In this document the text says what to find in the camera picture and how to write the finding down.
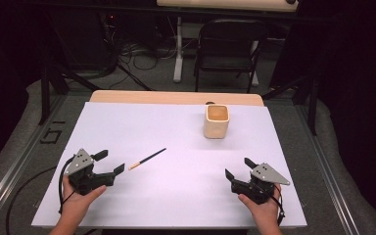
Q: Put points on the black chopstick with tan end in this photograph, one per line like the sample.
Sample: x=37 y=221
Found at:
x=147 y=159

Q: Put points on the black folding chair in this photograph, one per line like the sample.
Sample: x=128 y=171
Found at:
x=228 y=42

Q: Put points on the person's right hand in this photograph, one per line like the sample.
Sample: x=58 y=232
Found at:
x=266 y=212

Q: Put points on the aluminium floor rail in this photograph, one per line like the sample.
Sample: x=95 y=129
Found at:
x=329 y=169
x=9 y=182

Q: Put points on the white desk leg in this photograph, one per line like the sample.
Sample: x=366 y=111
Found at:
x=178 y=55
x=254 y=76

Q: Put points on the cream square chopstick holder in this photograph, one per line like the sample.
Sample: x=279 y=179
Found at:
x=216 y=125

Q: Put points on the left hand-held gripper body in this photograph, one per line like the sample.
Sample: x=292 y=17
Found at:
x=80 y=163

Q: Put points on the person's left hand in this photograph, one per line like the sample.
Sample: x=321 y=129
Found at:
x=76 y=204

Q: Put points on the black metal stand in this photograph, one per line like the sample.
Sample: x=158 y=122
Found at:
x=54 y=78
x=311 y=98

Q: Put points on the wooden table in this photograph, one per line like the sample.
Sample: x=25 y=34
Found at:
x=163 y=97

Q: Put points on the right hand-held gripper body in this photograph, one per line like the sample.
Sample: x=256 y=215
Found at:
x=261 y=182

